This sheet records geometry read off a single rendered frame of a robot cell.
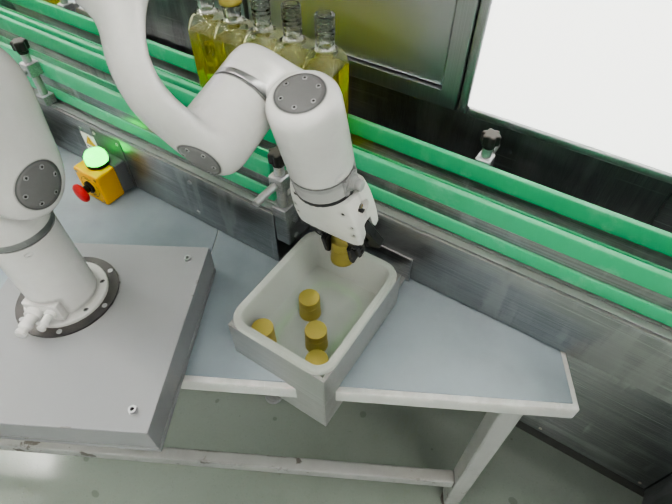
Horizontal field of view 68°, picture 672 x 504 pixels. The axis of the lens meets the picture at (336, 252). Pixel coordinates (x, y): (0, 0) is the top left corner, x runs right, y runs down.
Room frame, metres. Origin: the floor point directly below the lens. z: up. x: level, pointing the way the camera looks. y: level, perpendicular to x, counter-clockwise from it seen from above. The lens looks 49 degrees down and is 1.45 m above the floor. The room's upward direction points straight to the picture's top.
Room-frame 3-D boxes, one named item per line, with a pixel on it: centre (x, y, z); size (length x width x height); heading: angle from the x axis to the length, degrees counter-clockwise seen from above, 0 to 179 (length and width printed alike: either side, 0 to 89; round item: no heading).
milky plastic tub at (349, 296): (0.44, 0.03, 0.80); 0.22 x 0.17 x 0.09; 147
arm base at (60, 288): (0.44, 0.43, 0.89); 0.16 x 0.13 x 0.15; 171
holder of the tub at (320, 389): (0.46, 0.01, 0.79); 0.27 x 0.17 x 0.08; 147
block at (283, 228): (0.60, 0.06, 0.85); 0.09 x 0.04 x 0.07; 147
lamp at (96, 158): (0.76, 0.47, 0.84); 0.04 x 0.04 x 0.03
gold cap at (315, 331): (0.39, 0.03, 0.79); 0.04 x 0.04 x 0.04
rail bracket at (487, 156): (0.62, -0.24, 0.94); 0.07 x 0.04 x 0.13; 147
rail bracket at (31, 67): (0.87, 0.60, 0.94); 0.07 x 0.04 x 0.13; 147
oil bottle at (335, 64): (0.70, 0.02, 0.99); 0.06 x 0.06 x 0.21; 58
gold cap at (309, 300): (0.45, 0.04, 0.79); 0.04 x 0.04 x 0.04
